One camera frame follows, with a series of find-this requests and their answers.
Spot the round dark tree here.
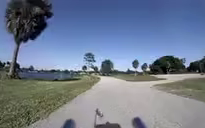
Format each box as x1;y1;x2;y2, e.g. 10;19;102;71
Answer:
100;59;115;76

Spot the thin tall tree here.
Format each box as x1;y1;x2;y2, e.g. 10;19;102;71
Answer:
83;52;97;73

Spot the small palm tree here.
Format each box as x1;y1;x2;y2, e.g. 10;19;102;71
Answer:
131;58;140;77
140;62;149;75

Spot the grass island with shade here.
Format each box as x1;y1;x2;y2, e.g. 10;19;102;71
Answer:
107;72;167;83

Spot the pale grey paved path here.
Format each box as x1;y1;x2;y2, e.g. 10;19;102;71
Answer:
29;72;205;128

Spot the robot's own part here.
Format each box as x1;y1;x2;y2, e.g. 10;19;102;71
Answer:
62;118;77;128
93;108;122;128
132;116;148;128

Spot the large dark bushy tree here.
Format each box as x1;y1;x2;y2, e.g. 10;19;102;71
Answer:
149;55;188;75

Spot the green grass verge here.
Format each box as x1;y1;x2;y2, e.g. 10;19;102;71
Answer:
0;74;101;128

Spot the tall palm tree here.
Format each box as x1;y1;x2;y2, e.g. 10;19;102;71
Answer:
4;0;54;79

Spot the grass patch beside path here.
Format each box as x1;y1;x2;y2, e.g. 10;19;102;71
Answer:
153;77;205;106

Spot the dark trees clump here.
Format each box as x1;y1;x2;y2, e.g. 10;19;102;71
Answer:
187;50;205;74

